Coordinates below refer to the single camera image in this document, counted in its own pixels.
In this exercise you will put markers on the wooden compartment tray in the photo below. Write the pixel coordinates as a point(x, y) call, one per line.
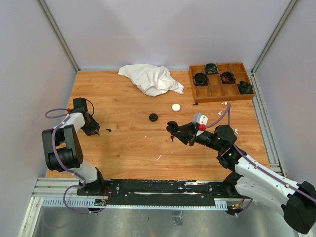
point(230, 83)

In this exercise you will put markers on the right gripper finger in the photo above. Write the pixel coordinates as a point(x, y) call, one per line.
point(190, 127)
point(186, 138)

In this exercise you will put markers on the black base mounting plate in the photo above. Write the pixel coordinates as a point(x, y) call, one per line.
point(160, 193)

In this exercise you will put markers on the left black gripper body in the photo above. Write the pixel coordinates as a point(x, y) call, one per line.
point(91, 126)

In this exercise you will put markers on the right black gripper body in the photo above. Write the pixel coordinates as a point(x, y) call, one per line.
point(206, 138)

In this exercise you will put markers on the white round charging case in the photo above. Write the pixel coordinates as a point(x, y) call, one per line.
point(176, 107)

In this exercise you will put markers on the black charging case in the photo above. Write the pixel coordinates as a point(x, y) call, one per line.
point(172, 126)
point(153, 117)

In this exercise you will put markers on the grey slotted cable duct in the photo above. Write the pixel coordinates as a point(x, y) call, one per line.
point(58, 192)

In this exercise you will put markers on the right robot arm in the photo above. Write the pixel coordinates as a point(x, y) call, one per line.
point(295, 202)

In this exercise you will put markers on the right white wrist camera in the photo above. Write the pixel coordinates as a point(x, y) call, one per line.
point(200, 119)

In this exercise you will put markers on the white crumpled cloth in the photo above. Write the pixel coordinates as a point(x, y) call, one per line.
point(151, 80)

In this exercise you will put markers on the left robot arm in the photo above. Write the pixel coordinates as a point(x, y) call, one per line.
point(62, 150)

